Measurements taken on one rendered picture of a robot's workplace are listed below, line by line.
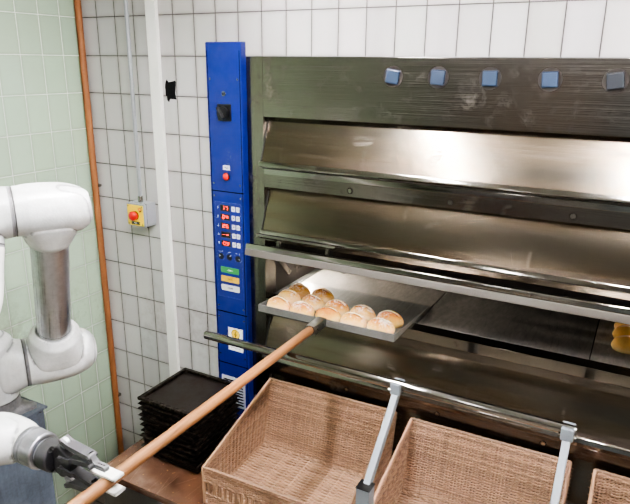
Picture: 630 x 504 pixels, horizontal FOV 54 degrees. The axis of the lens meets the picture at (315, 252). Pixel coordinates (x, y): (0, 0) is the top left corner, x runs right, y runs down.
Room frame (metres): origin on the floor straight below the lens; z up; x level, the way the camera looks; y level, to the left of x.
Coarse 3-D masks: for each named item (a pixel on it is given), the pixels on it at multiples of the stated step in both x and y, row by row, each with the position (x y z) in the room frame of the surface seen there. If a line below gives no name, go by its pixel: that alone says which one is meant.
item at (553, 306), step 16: (256, 256) 2.13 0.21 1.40; (272, 256) 2.10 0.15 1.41; (288, 256) 2.07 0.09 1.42; (352, 272) 1.95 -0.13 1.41; (368, 272) 1.92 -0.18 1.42; (432, 288) 1.82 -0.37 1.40; (448, 288) 1.79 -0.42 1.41; (464, 288) 1.77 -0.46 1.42; (528, 304) 1.68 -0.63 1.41; (544, 304) 1.66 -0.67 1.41; (560, 304) 1.64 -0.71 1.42; (608, 320) 1.58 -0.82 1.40; (624, 320) 1.56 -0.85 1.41
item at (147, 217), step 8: (136, 200) 2.57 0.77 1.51; (128, 208) 2.53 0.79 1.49; (136, 208) 2.50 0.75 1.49; (144, 208) 2.49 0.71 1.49; (152, 208) 2.53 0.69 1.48; (144, 216) 2.49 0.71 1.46; (152, 216) 2.53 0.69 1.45; (136, 224) 2.51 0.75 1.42; (144, 224) 2.49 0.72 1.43; (152, 224) 2.53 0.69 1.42
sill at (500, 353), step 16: (400, 336) 2.02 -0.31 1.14; (416, 336) 1.99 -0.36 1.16; (432, 336) 1.96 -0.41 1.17; (448, 336) 1.94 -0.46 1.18; (464, 336) 1.94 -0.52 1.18; (480, 352) 1.88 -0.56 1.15; (496, 352) 1.86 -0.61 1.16; (512, 352) 1.83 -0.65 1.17; (528, 352) 1.82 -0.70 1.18; (544, 352) 1.83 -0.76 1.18; (544, 368) 1.78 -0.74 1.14; (560, 368) 1.76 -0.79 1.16; (576, 368) 1.74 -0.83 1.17; (592, 368) 1.72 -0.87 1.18; (608, 368) 1.72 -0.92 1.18; (624, 368) 1.72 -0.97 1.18; (624, 384) 1.67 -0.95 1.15
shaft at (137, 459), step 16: (304, 336) 1.88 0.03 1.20; (272, 352) 1.75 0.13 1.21; (256, 368) 1.64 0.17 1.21; (240, 384) 1.56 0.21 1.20; (208, 400) 1.46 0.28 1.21; (224, 400) 1.49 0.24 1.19; (192, 416) 1.38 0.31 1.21; (176, 432) 1.32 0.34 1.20; (144, 448) 1.24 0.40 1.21; (160, 448) 1.27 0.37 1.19; (128, 464) 1.18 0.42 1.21; (80, 496) 1.07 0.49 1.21; (96, 496) 1.09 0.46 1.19
